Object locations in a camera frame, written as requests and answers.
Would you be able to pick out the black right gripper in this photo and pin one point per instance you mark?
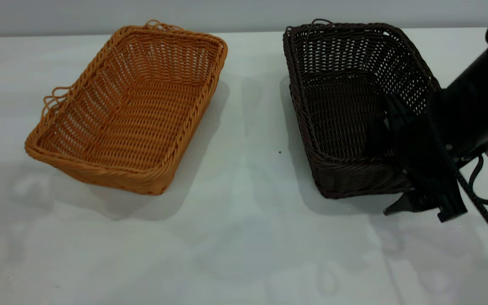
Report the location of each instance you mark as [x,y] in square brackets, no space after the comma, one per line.
[426,148]

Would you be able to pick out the dark brown wicker basket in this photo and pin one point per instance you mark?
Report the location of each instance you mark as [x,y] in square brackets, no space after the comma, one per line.
[337,114]

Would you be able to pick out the orange-brown wicker basket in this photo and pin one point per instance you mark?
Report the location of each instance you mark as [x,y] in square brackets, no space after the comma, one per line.
[134,118]

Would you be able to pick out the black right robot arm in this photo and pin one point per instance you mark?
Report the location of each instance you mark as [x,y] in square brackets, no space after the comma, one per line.
[481,84]

